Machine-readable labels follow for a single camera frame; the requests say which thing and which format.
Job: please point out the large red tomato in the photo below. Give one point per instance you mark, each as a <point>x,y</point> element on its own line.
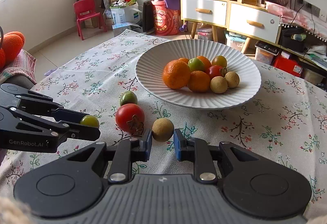
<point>130,118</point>

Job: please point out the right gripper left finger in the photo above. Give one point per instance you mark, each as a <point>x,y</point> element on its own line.
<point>125,153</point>

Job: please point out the wooden shelf cabinet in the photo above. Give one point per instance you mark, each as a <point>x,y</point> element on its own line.
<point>251,21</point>

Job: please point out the floral tablecloth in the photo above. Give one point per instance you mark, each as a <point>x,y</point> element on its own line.
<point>271,163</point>

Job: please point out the brown longan fruit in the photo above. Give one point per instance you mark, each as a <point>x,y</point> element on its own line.
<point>162,129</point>
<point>218,85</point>

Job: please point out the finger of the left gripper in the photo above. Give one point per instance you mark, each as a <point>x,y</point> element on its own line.
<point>69,129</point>
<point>13,96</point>

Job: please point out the red printed bucket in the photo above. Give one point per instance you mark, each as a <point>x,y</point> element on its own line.
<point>166,20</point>

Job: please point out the pink cloth on cabinet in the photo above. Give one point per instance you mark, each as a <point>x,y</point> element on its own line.
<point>288,16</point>

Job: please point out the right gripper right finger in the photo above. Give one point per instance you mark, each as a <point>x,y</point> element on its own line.
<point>198,152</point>

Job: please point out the white ribbed plate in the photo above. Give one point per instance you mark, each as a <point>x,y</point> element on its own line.
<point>150,66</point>

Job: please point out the large orange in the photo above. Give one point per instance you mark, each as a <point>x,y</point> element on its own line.
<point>176,74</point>

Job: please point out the green tomato in plate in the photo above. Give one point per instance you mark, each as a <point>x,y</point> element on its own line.
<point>196,64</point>

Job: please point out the red child chair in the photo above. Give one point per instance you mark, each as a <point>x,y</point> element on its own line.
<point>85,10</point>

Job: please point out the small orange in plate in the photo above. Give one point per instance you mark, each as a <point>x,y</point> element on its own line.
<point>199,82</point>

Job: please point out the green lime fruit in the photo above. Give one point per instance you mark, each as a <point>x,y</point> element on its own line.
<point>128,97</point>

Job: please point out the small green tomato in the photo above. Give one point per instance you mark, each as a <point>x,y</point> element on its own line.
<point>90,120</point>

